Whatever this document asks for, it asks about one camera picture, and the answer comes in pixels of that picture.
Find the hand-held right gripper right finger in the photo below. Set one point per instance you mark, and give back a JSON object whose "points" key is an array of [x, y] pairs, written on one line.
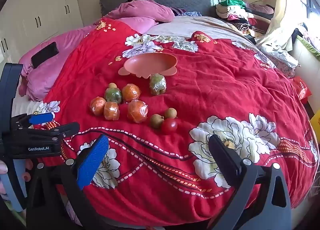
{"points": [[225, 156]]}

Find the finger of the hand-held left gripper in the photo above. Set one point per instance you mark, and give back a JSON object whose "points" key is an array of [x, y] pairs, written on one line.
{"points": [[62, 130], [41, 118]]}

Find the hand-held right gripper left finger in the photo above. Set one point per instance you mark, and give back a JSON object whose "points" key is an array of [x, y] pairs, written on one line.
{"points": [[92, 161]]}

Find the plastic-wrapped orange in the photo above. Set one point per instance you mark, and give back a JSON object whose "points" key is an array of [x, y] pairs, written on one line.
{"points": [[137, 111], [111, 111], [98, 106], [131, 92]]}

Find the green mango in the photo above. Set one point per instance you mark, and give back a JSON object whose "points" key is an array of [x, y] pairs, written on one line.
{"points": [[113, 95]]}

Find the red tomato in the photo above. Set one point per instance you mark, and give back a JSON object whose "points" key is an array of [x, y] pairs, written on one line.
{"points": [[169, 126]]}

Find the brown longan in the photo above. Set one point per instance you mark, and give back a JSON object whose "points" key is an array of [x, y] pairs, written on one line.
{"points": [[170, 113], [113, 85], [156, 121]]}

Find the yellow-green fruit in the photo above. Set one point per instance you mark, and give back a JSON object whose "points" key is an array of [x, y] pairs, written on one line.
{"points": [[157, 84]]}

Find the pink footed bowl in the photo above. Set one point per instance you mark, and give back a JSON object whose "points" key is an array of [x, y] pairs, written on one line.
{"points": [[147, 63]]}

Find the person's left hand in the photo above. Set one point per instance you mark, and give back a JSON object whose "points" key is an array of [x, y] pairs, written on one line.
{"points": [[2, 172]]}

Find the white quilted sheet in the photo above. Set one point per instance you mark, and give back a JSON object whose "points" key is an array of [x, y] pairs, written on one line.
{"points": [[22, 106]]}

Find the black smartphone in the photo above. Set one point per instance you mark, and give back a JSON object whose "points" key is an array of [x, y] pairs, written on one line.
{"points": [[45, 54]]}

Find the red floral blanket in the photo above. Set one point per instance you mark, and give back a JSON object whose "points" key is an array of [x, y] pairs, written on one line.
{"points": [[200, 89]]}

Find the pink pillow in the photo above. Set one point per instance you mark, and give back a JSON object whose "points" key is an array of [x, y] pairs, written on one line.
{"points": [[62, 44]]}

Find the yellow bag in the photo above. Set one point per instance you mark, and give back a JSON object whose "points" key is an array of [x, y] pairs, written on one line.
{"points": [[316, 122]]}

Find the red plastic bag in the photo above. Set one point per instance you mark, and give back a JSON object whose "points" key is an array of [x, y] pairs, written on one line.
{"points": [[302, 89]]}

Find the white wardrobe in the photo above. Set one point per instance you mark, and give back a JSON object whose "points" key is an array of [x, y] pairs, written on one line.
{"points": [[37, 7]]}

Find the white plastic bag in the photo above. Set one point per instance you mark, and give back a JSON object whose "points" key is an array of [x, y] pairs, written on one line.
{"points": [[277, 53]]}

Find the beige bed sheet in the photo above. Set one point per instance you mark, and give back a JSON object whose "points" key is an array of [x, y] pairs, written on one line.
{"points": [[190, 27]]}

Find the pile of folded clothes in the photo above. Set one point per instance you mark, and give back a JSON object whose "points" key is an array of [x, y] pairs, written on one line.
{"points": [[235, 17]]}

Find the green-trimmed cloth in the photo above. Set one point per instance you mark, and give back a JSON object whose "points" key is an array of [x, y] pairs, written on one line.
{"points": [[311, 46]]}

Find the dark garment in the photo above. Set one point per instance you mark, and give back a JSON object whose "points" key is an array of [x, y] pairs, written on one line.
{"points": [[297, 36]]}

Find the blue floral cloth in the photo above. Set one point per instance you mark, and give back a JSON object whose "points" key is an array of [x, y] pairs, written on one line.
{"points": [[193, 14]]}

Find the mauve round cushion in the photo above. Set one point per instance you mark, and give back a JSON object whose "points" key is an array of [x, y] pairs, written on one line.
{"points": [[261, 8]]}

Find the green knit garment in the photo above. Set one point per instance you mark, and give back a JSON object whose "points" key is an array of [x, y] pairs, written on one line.
{"points": [[233, 2]]}

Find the cream curtain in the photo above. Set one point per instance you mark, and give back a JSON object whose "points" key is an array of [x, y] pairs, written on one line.
{"points": [[282, 7]]}

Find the window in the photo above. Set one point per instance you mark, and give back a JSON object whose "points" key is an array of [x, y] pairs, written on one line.
{"points": [[312, 4]]}

